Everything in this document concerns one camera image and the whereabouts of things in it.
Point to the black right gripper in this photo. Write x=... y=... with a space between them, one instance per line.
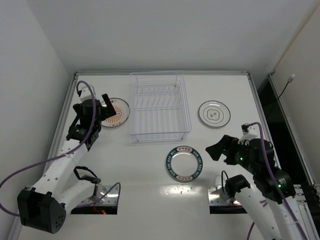
x=229 y=149

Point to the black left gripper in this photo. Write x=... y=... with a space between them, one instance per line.
x=104 y=111

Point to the orange sunburst plate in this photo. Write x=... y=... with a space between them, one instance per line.
x=122 y=110

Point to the green rim lettered plate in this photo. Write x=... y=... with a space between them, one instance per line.
x=184 y=164

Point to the white plate dark rim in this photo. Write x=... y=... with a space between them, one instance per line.
x=214 y=114

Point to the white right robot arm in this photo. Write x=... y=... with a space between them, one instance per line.
x=257 y=157

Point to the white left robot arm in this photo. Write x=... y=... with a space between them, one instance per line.
x=45 y=205

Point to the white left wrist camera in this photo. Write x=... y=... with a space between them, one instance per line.
x=87 y=93

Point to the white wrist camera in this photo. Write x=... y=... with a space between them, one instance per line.
x=250 y=131
x=87 y=93

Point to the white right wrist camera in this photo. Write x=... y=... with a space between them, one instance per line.
x=250 y=131

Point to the clear wire dish rack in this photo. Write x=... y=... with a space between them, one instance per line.
x=159 y=109

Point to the black hanging cable white plug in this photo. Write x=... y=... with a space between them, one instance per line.
x=270 y=99

